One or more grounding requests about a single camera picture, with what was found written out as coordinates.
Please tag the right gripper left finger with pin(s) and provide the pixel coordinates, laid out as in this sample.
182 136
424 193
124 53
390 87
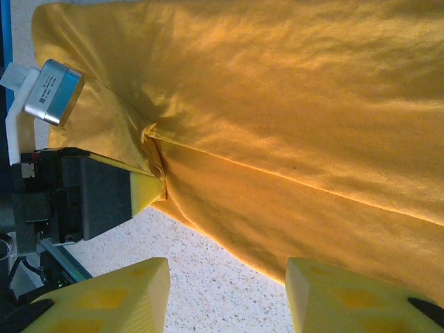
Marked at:
114 298

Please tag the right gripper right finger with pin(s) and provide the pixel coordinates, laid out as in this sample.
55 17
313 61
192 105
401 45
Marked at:
347 301

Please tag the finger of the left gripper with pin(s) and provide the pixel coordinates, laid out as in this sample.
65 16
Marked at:
107 197
104 163

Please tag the orange t-shirt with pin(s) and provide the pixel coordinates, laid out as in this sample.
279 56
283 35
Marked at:
277 104

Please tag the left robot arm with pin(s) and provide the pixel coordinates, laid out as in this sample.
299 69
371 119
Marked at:
5 253

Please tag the blue table edge strip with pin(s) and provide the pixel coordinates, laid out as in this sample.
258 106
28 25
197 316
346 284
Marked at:
5 34

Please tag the aluminium frame rail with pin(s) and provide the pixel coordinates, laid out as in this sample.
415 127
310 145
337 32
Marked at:
66 260

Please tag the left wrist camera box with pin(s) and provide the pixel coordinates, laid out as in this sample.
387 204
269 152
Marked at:
52 93

